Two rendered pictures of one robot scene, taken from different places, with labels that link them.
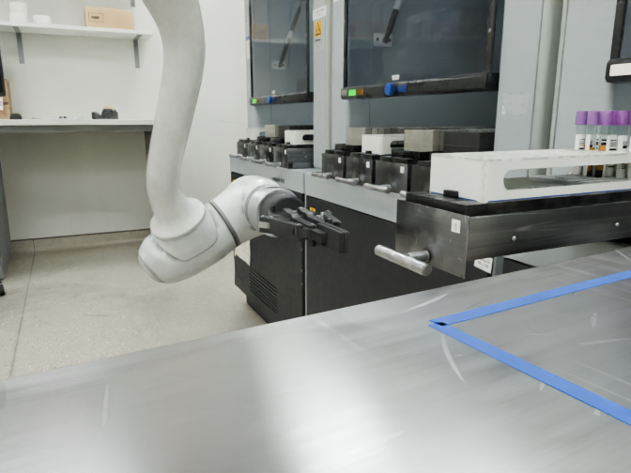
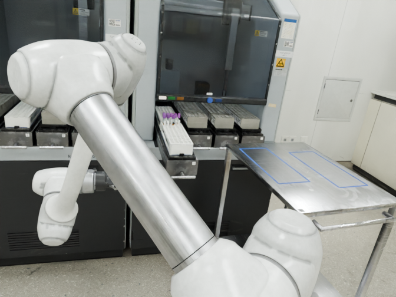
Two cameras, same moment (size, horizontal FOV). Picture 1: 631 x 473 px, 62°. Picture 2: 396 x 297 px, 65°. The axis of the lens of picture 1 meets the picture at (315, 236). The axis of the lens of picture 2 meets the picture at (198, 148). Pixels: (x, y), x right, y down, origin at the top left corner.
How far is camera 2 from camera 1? 116 cm
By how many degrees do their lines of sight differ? 77
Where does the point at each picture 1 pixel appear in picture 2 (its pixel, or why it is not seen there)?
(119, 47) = not seen: outside the picture
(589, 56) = (147, 90)
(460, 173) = (184, 148)
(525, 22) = not seen: hidden behind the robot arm
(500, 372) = (290, 184)
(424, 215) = (181, 162)
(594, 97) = (149, 103)
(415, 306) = (273, 183)
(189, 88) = not seen: hidden behind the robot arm
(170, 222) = (72, 210)
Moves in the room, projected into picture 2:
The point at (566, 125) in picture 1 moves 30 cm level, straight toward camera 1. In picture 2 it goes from (139, 111) to (185, 126)
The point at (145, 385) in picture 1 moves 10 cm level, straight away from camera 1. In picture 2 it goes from (296, 201) to (268, 201)
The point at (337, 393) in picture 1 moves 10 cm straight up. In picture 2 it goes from (296, 192) to (302, 167)
